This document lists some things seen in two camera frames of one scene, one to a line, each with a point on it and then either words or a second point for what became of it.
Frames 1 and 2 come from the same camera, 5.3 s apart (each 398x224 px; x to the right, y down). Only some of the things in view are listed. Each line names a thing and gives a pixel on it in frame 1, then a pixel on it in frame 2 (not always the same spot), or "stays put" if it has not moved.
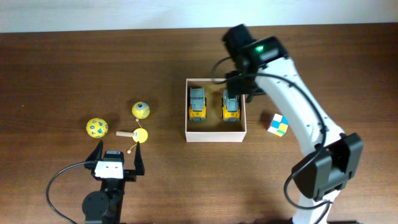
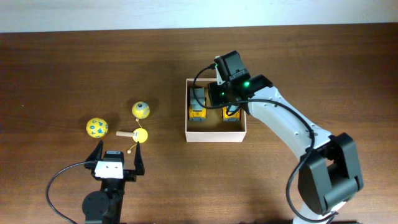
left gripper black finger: (138, 162) stays put
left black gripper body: (128, 175) stays put
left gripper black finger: (97, 153) stays put
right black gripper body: (233, 86) to (216, 94)
